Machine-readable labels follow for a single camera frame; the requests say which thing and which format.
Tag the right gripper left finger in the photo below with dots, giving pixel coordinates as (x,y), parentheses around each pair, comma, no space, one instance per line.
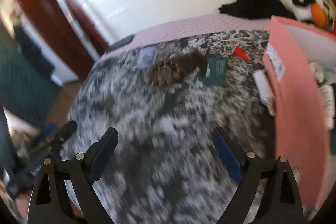
(50,202)

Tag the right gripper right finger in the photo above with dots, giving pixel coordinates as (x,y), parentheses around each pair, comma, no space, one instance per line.
(280,203)

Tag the white pill bottle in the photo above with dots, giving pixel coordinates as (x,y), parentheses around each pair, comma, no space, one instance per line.
(328,103)

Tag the dark wooden door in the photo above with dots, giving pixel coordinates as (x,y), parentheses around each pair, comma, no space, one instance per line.
(67,30)

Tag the white ribbed tube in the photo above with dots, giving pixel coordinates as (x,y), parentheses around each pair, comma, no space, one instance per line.
(265,91)

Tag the black smartphone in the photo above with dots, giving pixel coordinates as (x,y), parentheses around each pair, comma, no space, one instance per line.
(125,41)

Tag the small clear plastic box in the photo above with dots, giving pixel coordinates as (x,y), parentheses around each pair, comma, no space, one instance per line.
(146,57)

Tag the dark green card packet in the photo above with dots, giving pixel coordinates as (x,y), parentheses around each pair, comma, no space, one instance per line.
(215,71)

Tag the pink cardboard box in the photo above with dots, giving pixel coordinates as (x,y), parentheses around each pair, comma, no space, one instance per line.
(300,123)

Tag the red plastic cone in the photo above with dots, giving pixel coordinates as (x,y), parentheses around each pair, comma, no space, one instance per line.
(237,51)

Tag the pink bed sheet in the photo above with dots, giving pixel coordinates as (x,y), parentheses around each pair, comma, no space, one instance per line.
(189,27)

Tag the panda plush toy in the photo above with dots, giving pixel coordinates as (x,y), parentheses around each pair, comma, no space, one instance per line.
(317,12)

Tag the black clothing pile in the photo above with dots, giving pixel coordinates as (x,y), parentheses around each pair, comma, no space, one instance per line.
(256,9)

